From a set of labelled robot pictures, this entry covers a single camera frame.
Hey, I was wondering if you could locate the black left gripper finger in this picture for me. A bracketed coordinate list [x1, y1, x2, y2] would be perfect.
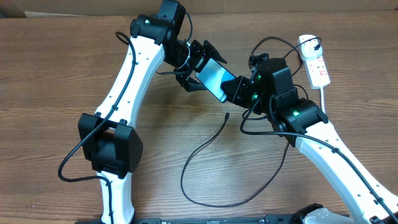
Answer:
[203, 40, 227, 64]
[182, 76, 206, 92]

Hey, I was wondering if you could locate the dark Samsung Galaxy smartphone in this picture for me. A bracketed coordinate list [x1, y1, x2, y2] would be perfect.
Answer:
[195, 58, 236, 103]

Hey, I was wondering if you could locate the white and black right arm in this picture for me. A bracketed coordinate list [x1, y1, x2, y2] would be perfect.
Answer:
[221, 54, 397, 223]

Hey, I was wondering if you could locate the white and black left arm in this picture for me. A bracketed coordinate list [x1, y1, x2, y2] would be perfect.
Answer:
[78, 1, 223, 223]

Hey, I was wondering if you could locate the white power strip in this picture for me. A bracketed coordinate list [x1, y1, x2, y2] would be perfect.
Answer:
[304, 56, 331, 90]

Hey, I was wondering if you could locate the black USB charging cable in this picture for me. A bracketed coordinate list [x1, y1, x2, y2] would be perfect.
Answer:
[180, 35, 323, 208]

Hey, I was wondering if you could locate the white USB wall charger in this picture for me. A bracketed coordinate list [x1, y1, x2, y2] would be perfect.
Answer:
[298, 34, 323, 61]

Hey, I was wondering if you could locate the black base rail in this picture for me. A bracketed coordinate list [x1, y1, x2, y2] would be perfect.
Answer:
[130, 214, 304, 224]

